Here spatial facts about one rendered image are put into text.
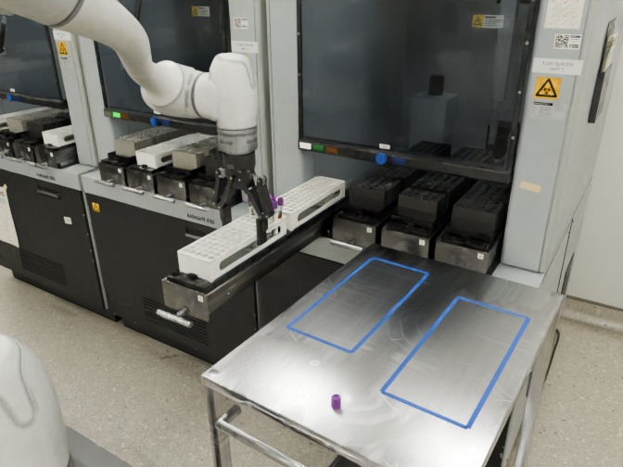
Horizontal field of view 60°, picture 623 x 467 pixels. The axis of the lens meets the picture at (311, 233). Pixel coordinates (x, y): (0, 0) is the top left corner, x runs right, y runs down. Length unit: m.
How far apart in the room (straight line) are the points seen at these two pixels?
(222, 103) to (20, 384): 0.68
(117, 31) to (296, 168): 0.87
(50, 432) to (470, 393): 0.62
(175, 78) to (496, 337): 0.84
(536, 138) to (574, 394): 1.22
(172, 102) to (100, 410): 1.31
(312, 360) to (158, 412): 1.25
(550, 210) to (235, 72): 0.80
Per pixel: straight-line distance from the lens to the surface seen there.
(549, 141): 1.37
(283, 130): 1.66
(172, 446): 2.01
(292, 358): 0.96
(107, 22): 0.91
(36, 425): 0.86
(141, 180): 2.03
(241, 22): 1.69
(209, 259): 1.20
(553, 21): 1.33
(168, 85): 1.24
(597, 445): 2.16
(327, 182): 1.64
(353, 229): 1.51
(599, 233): 2.62
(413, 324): 1.06
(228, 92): 1.19
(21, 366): 0.84
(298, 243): 1.43
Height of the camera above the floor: 1.41
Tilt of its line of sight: 25 degrees down
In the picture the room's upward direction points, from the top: 1 degrees counter-clockwise
